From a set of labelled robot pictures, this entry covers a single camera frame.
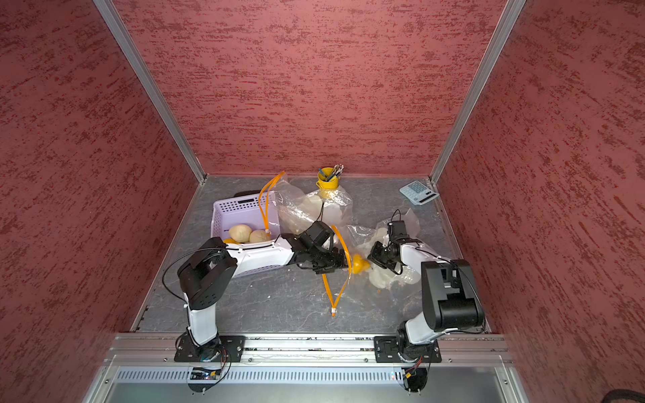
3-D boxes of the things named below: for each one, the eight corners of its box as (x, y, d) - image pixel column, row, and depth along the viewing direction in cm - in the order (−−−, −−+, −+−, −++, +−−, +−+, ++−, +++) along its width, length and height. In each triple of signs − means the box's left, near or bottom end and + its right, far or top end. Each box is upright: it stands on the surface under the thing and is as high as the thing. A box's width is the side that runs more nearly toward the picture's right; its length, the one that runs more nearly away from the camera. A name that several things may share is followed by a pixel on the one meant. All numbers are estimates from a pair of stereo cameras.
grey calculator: (419, 208, 112) (421, 203, 110) (400, 191, 119) (402, 187, 116) (435, 197, 116) (438, 193, 114) (416, 182, 123) (418, 178, 120)
